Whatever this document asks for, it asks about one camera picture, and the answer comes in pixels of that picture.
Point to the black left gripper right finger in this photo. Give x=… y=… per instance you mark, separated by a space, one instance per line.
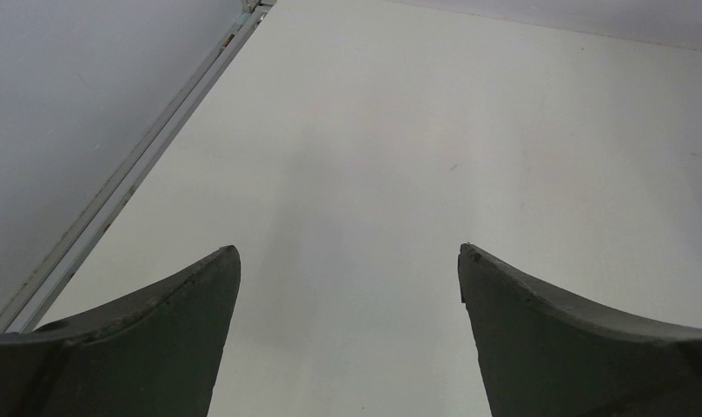
x=545 y=351

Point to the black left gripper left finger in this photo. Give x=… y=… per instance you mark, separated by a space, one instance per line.
x=153 y=352

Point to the aluminium frame rail left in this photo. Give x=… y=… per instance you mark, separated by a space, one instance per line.
x=91 y=94

